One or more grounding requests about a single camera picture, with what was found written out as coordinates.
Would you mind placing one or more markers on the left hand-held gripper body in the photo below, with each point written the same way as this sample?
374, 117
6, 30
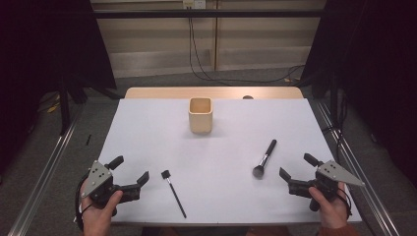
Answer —
96, 177

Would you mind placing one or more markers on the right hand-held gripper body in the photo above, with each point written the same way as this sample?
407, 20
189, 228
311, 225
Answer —
332, 173

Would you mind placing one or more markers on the thin black angled brush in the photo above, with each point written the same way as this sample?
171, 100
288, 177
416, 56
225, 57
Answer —
173, 193

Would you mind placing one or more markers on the black round makeup brush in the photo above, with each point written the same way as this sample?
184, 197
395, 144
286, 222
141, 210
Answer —
266, 156

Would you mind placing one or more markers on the beige square cup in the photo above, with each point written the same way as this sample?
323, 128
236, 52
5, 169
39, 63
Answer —
200, 123

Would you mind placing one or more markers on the person's right hand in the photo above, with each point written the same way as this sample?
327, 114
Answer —
332, 213

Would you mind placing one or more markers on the person's left hand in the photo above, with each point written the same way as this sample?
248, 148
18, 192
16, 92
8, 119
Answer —
96, 219

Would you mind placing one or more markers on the small black floor item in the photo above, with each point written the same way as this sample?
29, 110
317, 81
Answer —
88, 140

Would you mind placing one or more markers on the black metal stand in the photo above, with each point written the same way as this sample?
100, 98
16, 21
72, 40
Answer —
64, 108

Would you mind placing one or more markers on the white table mat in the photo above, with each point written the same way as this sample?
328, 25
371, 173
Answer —
213, 190

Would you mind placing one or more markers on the yellow floor tape piece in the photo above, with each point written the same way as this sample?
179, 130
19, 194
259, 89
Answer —
53, 108

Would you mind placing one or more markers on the black curtain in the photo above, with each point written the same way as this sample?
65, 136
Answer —
39, 49
377, 65

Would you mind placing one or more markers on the metal floor rail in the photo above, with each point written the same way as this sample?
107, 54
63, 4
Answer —
360, 170
49, 170

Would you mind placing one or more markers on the black horizontal frame bar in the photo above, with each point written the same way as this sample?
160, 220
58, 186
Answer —
209, 13

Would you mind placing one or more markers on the white wall socket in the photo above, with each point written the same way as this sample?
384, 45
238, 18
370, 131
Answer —
194, 4

